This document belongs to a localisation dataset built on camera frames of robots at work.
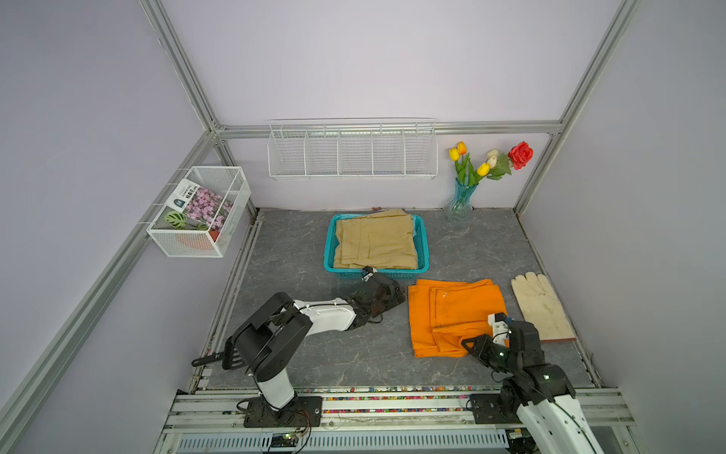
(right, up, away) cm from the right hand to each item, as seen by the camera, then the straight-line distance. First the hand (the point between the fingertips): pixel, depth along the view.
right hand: (462, 341), depth 81 cm
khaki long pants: (-22, +29, +19) cm, 41 cm away
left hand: (-17, +11, +9) cm, 22 cm away
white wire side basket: (-78, +31, -9) cm, 84 cm away
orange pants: (-3, +6, +8) cm, 10 cm away
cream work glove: (+29, +7, +12) cm, 32 cm away
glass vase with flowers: (+9, +43, +33) cm, 55 cm away
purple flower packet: (-72, +39, -6) cm, 82 cm away
